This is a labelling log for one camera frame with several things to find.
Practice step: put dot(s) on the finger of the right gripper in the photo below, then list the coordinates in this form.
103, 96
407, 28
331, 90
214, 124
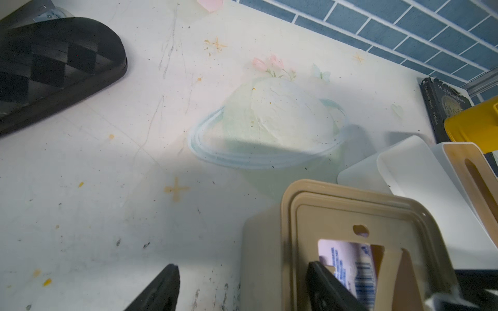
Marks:
476, 290

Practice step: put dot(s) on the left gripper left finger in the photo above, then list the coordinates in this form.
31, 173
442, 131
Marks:
161, 294

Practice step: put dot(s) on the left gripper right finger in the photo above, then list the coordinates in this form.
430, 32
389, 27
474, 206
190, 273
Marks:
326, 292

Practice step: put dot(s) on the purple tissue paper pack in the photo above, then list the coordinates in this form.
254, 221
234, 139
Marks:
353, 266

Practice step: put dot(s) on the beige tissue box lid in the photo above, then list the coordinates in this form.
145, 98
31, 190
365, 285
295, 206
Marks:
410, 259

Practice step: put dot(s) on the white box wooden lid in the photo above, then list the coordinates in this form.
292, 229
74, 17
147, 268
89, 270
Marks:
468, 169

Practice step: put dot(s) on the white tissue box base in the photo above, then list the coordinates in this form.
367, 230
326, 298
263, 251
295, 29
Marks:
409, 169

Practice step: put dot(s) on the yellow pen cup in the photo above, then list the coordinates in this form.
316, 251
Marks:
477, 125

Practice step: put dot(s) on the black book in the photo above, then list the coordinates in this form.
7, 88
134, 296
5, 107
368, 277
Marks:
442, 102

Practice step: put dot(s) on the black glasses case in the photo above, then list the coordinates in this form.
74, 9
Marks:
49, 66

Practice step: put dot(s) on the beige black stapler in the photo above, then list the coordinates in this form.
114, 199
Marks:
17, 13

